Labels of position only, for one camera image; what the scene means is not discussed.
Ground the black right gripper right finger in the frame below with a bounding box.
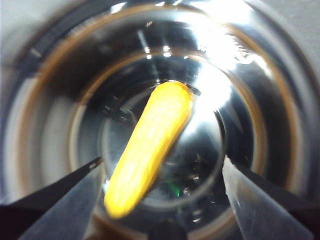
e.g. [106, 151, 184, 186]
[221, 157, 320, 240]

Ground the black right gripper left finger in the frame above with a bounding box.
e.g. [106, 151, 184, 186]
[0, 156, 104, 240]

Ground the yellow corn cob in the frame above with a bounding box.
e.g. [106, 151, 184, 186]
[103, 81, 195, 220]

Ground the pale green electric steamer pot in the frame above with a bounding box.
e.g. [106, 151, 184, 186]
[0, 0, 320, 240]

